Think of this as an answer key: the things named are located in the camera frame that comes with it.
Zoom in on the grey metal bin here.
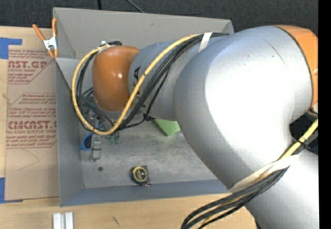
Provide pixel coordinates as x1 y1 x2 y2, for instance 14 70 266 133
52 7 235 207

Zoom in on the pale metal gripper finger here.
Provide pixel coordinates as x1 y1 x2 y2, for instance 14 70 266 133
89 147 101 163
92 134 102 150

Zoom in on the brown cardboard board red print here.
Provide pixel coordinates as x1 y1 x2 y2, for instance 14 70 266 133
0 25 61 202

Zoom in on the light green sponge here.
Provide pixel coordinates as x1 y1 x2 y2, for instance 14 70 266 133
152 117 181 136

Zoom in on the black and yellow tape measure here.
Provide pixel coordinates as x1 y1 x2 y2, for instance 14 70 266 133
130 165 152 188

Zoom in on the blue curved plastic object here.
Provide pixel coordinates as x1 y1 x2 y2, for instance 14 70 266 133
79 133 93 151

